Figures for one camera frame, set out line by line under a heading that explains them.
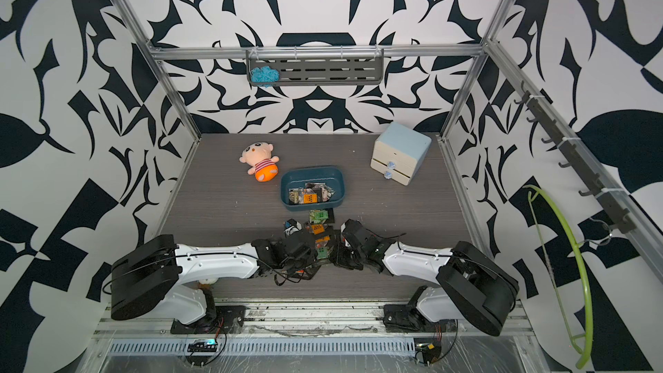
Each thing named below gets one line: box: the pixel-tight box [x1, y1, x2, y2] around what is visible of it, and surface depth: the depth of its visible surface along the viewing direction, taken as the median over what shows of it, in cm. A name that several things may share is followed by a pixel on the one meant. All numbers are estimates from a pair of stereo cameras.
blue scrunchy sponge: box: [250, 65, 280, 89], surface depth 93 cm
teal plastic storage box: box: [280, 165, 346, 212], surface depth 101 cm
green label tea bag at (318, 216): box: [309, 209, 329, 225], surface depth 96 cm
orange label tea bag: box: [304, 222, 331, 244], surface depth 93 cm
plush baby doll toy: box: [239, 141, 280, 183], surface depth 106 cm
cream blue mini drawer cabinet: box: [370, 122, 433, 187], surface depth 101 cm
